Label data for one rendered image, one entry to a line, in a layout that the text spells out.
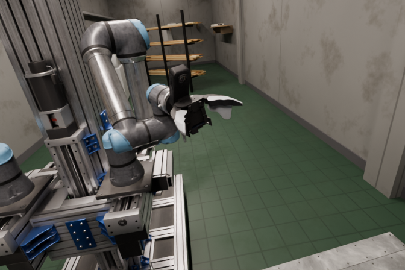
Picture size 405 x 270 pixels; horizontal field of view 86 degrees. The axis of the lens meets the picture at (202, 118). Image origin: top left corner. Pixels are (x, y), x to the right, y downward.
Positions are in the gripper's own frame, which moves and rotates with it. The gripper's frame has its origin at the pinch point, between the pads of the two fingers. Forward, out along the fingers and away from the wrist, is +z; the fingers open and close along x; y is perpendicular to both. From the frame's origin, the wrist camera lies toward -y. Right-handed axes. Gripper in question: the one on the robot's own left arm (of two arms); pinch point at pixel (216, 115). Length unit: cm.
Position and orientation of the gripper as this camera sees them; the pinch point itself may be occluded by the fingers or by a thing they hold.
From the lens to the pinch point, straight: 44.5
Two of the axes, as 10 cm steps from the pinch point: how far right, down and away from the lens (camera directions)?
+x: -8.1, 4.1, -4.1
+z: 5.4, 2.7, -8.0
